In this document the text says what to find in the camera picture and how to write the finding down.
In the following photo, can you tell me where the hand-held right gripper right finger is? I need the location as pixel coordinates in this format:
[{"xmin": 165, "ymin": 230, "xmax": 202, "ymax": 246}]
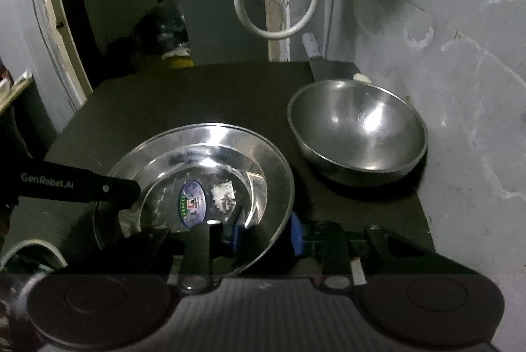
[{"xmin": 290, "ymin": 212, "xmax": 481, "ymax": 292}]

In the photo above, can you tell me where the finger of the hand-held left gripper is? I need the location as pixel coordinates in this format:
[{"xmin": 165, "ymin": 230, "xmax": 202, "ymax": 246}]
[{"xmin": 0, "ymin": 157, "xmax": 141, "ymax": 213}]

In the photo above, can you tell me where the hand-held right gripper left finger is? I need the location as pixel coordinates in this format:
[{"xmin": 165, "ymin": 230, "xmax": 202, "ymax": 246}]
[{"xmin": 123, "ymin": 212, "xmax": 247, "ymax": 293}]

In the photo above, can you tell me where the steel plate with oval sticker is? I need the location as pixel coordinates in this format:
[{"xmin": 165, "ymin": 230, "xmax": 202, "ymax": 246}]
[{"xmin": 94, "ymin": 123, "xmax": 296, "ymax": 279}]

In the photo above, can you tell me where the steel bowl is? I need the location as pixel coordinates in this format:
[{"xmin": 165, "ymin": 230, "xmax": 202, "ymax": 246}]
[{"xmin": 287, "ymin": 80, "xmax": 428, "ymax": 188}]

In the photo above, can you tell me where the grey round container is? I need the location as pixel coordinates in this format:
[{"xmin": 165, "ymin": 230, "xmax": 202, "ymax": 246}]
[{"xmin": 0, "ymin": 239, "xmax": 69, "ymax": 275}]

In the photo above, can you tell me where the metal spatula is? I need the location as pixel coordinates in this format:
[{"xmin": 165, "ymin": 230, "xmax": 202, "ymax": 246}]
[{"xmin": 302, "ymin": 33, "xmax": 363, "ymax": 84}]

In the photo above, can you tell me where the plastic bag pile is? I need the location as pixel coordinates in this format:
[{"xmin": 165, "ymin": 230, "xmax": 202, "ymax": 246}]
[{"xmin": 135, "ymin": 4, "xmax": 195, "ymax": 67}]

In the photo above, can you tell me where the thin wall cable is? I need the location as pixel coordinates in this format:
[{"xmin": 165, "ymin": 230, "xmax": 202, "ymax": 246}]
[{"xmin": 22, "ymin": 0, "xmax": 81, "ymax": 112}]

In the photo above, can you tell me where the door frame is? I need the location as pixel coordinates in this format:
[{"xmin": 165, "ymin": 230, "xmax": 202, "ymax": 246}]
[{"xmin": 35, "ymin": 0, "xmax": 94, "ymax": 98}]

